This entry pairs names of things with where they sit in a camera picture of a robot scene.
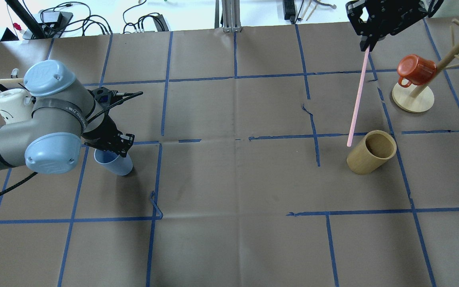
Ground orange mug on stand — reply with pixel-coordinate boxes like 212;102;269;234
396;54;437;88

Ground yellow bamboo cup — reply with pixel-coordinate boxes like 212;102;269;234
346;130;397;175

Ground pink chopstick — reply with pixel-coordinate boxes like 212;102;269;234
346;47;370;147

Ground light blue plastic cup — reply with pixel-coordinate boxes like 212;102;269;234
94;149;133;176

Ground brown paper table mat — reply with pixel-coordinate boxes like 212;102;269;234
0;18;459;287

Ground wooden mug tree stand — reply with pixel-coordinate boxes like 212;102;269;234
392;19;459;113

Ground aluminium frame post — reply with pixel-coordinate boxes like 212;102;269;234
214;0;242;33

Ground wooden chopsticks on table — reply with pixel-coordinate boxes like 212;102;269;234
298;0;318;21

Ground black power adapter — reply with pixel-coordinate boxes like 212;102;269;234
282;0;297;23

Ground white smiley mug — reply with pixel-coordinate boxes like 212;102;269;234
0;88;33;124

